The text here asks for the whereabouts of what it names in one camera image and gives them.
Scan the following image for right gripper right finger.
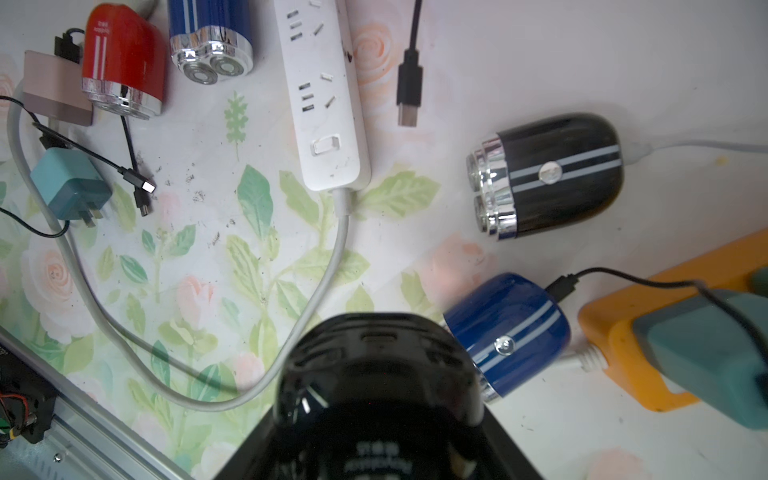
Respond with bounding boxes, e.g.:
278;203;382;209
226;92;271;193
476;410;543;480

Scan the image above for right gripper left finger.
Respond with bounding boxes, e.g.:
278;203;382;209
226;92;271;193
214;419;281;480

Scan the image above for white power strip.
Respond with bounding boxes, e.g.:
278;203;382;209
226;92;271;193
274;0;371;191

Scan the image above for teal usb charger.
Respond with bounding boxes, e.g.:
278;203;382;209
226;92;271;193
31;147;112;228

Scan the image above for red electric shaver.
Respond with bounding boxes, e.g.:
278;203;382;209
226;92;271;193
81;3;167;120

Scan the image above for pink usb charger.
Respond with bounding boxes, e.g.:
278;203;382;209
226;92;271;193
22;50;93;127

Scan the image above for dark blue electric shaver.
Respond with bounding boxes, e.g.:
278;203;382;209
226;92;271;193
443;273;571;403

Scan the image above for orange power strip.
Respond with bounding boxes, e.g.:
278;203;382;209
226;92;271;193
578;230;767;429

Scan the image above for green adapter on orange strip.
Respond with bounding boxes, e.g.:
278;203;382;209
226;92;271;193
632;273;767;430

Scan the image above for aluminium front rail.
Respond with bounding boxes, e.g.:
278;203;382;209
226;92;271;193
1;330;190;479

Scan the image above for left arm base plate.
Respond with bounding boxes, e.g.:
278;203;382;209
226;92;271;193
0;346;58;449

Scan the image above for grey power strip cable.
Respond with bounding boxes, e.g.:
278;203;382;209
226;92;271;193
7;83;352;414

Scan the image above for black usb cable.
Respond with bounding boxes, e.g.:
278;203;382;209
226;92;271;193
395;0;425;128
53;26;158;218
0;94;157;240

